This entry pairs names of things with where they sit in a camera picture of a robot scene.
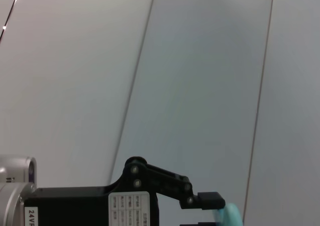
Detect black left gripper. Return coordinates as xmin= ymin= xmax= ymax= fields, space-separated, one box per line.
xmin=23 ymin=156 xmax=161 ymax=226

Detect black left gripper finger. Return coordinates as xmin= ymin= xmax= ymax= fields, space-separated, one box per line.
xmin=179 ymin=220 xmax=219 ymax=226
xmin=146 ymin=163 xmax=226 ymax=210

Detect blue teal scissors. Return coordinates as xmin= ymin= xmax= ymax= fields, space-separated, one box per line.
xmin=212 ymin=202 xmax=245 ymax=226

